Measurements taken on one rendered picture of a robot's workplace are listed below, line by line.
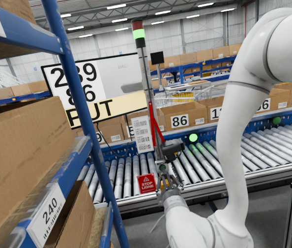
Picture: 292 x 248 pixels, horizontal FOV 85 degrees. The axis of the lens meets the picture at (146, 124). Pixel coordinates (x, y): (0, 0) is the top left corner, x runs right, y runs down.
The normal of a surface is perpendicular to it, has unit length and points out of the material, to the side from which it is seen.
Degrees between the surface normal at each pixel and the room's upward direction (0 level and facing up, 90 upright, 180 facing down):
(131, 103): 86
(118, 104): 86
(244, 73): 71
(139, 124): 90
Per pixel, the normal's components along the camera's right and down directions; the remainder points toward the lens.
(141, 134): 0.08, 0.30
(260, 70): -0.77, 0.63
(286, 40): -0.98, -0.05
